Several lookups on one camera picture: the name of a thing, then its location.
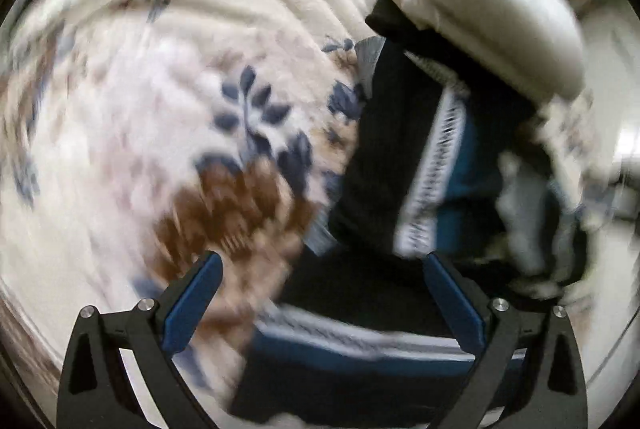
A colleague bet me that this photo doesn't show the dark blue patterned sweater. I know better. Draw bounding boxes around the dark blue patterned sweater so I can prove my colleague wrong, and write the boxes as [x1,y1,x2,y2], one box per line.
[230,34,593,429]

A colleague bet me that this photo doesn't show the floral fleece blanket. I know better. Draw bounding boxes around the floral fleece blanket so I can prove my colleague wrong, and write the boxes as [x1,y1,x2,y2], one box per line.
[0,0,618,415]

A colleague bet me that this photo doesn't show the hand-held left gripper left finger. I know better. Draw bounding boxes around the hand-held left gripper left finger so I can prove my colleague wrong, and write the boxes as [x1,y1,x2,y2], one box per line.
[56,251,224,429]

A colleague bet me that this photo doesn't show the black folded garment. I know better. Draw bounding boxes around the black folded garment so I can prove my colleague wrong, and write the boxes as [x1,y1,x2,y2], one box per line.
[365,0,546,120]

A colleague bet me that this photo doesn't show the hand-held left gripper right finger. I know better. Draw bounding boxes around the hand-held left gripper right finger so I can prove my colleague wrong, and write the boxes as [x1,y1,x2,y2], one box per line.
[422,253,589,429]

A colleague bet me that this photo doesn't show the white folded garment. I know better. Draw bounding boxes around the white folded garment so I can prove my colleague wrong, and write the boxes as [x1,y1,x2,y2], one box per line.
[375,0,587,100]

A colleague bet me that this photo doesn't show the white and dark cloth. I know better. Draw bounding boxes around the white and dark cloth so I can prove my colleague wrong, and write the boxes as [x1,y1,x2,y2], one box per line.
[497,149,591,300]

